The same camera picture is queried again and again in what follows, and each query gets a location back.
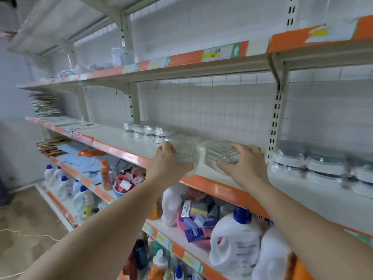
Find person's left forearm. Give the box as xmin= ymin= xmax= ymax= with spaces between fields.
xmin=20 ymin=178 xmax=170 ymax=280

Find stack of brown paper bags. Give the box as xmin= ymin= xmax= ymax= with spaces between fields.
xmin=36 ymin=137 xmax=70 ymax=159

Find pink tub of blue packets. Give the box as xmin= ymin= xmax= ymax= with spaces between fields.
xmin=176 ymin=196 xmax=222 ymax=250

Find person's right hand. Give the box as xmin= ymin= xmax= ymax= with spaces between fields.
xmin=217 ymin=143 xmax=270 ymax=193

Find thin white floor cable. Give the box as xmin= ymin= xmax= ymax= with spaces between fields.
xmin=0 ymin=228 xmax=54 ymax=243

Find blue paper sheet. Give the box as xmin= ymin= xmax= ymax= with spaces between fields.
xmin=58 ymin=143 xmax=105 ymax=175

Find wide orange plastic bottle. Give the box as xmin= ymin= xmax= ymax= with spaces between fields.
xmin=287 ymin=254 xmax=315 ymax=280

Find white jug blue cap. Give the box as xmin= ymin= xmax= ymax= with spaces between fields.
xmin=252 ymin=226 xmax=292 ymax=280
xmin=210 ymin=207 xmax=263 ymax=278

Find stacks of clear-lid soap dishes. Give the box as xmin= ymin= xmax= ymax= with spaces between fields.
xmin=122 ymin=122 xmax=176 ymax=145

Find white label green arrow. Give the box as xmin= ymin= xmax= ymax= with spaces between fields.
xmin=147 ymin=57 xmax=171 ymax=70
xmin=202 ymin=44 xmax=241 ymax=63

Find orange metal store shelving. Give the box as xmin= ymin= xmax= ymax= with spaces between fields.
xmin=9 ymin=0 xmax=373 ymax=280

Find white flat carton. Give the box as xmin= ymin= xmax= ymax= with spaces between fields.
xmin=41 ymin=116 xmax=100 ymax=131

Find person's left hand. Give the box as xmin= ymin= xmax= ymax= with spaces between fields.
xmin=146 ymin=141 xmax=194 ymax=190

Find orange packaged item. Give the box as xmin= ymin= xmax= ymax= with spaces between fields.
xmin=78 ymin=149 xmax=107 ymax=158

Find blue tub of red packets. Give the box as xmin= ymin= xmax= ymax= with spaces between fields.
xmin=113 ymin=168 xmax=146 ymax=199

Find stack of flat cartons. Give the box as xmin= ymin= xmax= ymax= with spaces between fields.
xmin=29 ymin=92 xmax=64 ymax=119

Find person's right forearm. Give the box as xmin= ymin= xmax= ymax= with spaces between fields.
xmin=251 ymin=178 xmax=373 ymax=280

